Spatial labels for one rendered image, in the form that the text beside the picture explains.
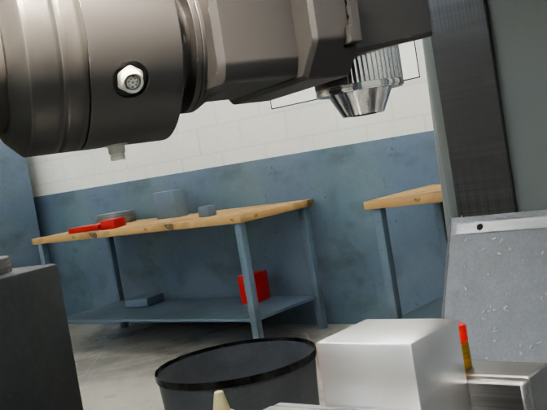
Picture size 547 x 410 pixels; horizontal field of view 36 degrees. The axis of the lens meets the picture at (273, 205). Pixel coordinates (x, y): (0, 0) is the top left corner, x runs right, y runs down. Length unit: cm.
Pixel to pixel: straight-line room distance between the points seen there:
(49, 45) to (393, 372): 23
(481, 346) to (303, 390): 159
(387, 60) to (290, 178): 543
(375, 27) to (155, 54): 12
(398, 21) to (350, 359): 18
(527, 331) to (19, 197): 720
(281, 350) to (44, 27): 235
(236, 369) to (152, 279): 434
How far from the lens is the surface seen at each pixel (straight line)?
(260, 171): 602
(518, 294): 80
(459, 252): 84
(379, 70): 43
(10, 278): 73
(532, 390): 48
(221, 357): 271
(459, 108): 84
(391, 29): 43
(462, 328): 49
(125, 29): 36
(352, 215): 559
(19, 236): 780
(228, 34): 38
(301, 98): 576
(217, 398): 53
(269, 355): 269
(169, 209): 625
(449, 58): 84
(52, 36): 35
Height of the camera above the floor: 118
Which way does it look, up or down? 3 degrees down
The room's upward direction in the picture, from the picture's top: 9 degrees counter-clockwise
